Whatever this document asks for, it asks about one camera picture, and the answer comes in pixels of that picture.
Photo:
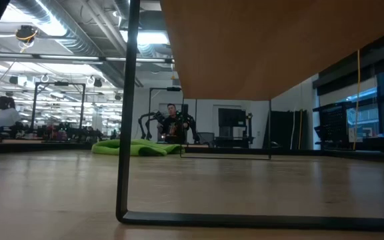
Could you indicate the black background robot arm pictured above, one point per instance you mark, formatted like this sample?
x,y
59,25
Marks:
x,y
192,125
147,116

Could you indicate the wooden shelf board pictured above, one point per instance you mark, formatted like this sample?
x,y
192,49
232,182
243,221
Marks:
x,y
262,43

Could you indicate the person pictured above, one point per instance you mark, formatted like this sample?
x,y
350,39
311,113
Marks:
x,y
171,126
5,116

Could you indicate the black monitor on stand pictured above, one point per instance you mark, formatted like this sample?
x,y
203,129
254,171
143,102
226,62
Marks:
x,y
232,118

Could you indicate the green cloth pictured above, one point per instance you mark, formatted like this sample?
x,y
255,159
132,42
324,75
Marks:
x,y
145,149

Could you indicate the black leaning panel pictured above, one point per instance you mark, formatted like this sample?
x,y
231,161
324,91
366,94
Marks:
x,y
282,130

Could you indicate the rectangular ceiling light panel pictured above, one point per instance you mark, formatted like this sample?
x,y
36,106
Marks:
x,y
152,37

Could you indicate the black pegboard rack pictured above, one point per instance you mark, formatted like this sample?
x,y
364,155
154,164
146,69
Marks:
x,y
332,123

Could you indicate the black rig frame with camera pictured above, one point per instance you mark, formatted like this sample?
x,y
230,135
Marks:
x,y
173,88
60,83

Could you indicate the black metal shelf leg frame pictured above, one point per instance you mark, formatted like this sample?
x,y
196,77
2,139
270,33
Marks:
x,y
127,100
270,133

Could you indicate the overhead rail with light strip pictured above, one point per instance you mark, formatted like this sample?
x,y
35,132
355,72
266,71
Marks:
x,y
78,58

